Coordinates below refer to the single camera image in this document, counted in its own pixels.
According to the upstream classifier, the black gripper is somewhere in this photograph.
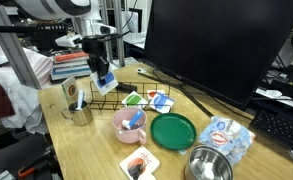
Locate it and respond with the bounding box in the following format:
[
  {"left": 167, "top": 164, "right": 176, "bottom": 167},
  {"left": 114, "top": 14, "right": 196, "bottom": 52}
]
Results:
[{"left": 81, "top": 35, "right": 110, "bottom": 86}]

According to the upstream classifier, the blue and white board book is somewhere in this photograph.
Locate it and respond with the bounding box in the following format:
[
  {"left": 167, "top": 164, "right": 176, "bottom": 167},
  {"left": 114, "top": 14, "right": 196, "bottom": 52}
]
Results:
[{"left": 89, "top": 70, "right": 119, "bottom": 97}]

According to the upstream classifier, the blue spine book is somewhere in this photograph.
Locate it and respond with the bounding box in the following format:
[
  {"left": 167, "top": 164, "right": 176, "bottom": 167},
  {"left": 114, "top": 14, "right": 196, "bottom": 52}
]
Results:
[{"left": 50, "top": 65, "right": 94, "bottom": 82}]

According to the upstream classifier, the grey and purple book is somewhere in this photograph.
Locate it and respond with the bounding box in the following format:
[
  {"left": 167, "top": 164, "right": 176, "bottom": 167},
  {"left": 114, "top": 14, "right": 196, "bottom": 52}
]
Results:
[{"left": 52, "top": 57, "right": 91, "bottom": 70}]

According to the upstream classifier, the red hardcover book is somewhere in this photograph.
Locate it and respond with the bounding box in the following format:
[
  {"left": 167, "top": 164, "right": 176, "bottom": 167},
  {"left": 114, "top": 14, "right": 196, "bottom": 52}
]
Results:
[{"left": 53, "top": 50, "right": 90, "bottom": 63}]

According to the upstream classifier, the board book with orange circle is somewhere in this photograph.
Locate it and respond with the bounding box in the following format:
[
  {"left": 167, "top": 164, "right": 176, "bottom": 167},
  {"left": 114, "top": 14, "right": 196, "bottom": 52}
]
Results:
[{"left": 60, "top": 75, "right": 79, "bottom": 105}]

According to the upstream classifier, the green and white board book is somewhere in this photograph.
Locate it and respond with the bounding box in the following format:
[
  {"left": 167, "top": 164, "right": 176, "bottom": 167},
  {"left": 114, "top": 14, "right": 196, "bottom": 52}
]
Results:
[{"left": 121, "top": 90, "right": 149, "bottom": 109}]

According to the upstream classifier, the red and white board book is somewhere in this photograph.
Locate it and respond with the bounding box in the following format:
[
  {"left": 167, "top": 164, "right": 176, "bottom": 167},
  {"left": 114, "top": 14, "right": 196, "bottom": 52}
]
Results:
[{"left": 147, "top": 89, "right": 167, "bottom": 100}]

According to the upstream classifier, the blue white book with stripes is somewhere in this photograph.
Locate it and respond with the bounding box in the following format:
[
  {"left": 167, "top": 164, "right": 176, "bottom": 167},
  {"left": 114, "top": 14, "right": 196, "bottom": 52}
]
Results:
[{"left": 149, "top": 93, "right": 176, "bottom": 115}]

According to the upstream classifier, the white abc board book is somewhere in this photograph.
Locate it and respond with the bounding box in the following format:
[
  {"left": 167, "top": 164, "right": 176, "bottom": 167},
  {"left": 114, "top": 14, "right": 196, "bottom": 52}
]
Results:
[{"left": 119, "top": 145, "right": 161, "bottom": 180}]

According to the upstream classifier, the white plastic spoon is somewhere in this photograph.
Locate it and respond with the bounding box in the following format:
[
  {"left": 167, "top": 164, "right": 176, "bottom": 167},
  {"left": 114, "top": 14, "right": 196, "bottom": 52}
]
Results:
[{"left": 75, "top": 89, "right": 85, "bottom": 110}]

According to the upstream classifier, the black remote control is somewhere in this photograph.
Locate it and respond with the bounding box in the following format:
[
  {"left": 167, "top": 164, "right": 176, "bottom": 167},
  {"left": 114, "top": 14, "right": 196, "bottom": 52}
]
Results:
[{"left": 115, "top": 83, "right": 138, "bottom": 94}]

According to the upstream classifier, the small steel pitcher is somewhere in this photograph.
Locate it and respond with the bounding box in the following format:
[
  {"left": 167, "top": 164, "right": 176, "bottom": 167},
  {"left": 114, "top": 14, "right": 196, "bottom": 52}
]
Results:
[{"left": 61, "top": 100, "right": 94, "bottom": 127}]

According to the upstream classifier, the black crate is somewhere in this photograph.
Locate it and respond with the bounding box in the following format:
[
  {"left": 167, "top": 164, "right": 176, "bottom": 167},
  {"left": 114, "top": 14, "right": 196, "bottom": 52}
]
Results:
[{"left": 32, "top": 23, "right": 70, "bottom": 53}]

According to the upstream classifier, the blue and white utensil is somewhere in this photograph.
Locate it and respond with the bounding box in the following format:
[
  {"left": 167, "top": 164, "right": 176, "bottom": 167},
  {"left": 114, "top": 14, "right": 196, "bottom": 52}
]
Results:
[{"left": 121, "top": 109, "right": 144, "bottom": 131}]

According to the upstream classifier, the pink mug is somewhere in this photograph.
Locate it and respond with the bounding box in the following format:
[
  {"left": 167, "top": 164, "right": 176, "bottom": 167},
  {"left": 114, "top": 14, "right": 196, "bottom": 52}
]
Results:
[{"left": 111, "top": 106, "right": 148, "bottom": 145}]

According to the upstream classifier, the white crumpled cloth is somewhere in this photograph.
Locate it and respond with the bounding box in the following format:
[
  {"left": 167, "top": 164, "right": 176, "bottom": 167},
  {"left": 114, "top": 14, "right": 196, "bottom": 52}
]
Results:
[{"left": 0, "top": 34, "right": 54, "bottom": 134}]

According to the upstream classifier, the black horizontal rod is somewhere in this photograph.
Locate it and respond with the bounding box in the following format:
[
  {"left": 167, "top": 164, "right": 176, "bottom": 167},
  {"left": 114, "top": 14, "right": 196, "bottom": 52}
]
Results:
[{"left": 0, "top": 24, "right": 67, "bottom": 34}]

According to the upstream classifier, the green plate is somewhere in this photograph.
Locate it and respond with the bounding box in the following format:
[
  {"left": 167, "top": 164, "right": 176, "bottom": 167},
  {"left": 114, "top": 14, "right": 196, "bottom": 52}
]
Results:
[{"left": 150, "top": 112, "right": 197, "bottom": 151}]

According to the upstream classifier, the black monitor stand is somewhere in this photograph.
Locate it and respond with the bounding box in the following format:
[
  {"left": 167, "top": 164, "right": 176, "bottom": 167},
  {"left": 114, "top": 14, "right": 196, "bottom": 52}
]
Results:
[{"left": 137, "top": 68, "right": 214, "bottom": 118}]

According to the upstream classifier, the large black computer monitor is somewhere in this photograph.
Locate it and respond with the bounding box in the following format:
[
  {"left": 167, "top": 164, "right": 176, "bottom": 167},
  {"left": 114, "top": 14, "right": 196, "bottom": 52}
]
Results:
[{"left": 143, "top": 0, "right": 293, "bottom": 111}]

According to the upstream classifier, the stainless steel bowl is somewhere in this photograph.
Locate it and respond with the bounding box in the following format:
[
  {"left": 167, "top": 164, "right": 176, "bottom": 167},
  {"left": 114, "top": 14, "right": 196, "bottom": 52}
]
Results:
[{"left": 183, "top": 144, "right": 234, "bottom": 180}]

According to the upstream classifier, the blue printed plastic package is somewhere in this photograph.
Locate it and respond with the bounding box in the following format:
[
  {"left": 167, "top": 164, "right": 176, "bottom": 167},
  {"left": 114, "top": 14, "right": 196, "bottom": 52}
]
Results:
[{"left": 198, "top": 115, "right": 256, "bottom": 166}]

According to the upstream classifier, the black keyboard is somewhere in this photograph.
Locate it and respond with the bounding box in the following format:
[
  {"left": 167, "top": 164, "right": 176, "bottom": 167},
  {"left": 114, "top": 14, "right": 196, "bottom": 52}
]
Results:
[{"left": 249, "top": 109, "right": 293, "bottom": 154}]

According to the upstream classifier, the upright aluminium frame post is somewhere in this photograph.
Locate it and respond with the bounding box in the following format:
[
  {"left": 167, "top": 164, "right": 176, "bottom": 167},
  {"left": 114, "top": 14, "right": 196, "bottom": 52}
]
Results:
[{"left": 113, "top": 0, "right": 126, "bottom": 68}]

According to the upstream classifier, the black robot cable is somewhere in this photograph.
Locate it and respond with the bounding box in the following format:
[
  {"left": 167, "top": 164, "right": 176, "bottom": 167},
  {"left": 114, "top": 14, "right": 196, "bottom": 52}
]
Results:
[{"left": 95, "top": 30, "right": 131, "bottom": 43}]

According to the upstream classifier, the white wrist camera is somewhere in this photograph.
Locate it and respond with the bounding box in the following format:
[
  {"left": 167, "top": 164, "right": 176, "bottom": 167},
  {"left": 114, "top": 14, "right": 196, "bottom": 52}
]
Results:
[{"left": 54, "top": 33, "right": 84, "bottom": 49}]

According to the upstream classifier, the black wire book holder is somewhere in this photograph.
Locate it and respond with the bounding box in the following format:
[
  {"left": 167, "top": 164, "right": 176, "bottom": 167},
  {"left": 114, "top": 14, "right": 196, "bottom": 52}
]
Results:
[{"left": 89, "top": 80, "right": 171, "bottom": 112}]

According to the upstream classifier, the slanted aluminium frame beam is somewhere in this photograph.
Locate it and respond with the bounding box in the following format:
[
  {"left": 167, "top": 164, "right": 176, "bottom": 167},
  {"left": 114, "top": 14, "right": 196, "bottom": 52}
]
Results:
[{"left": 0, "top": 0, "right": 42, "bottom": 90}]

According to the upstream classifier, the orange handled tool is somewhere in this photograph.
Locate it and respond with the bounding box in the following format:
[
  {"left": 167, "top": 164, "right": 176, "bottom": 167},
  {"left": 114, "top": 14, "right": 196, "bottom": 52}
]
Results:
[{"left": 17, "top": 154, "right": 54, "bottom": 178}]

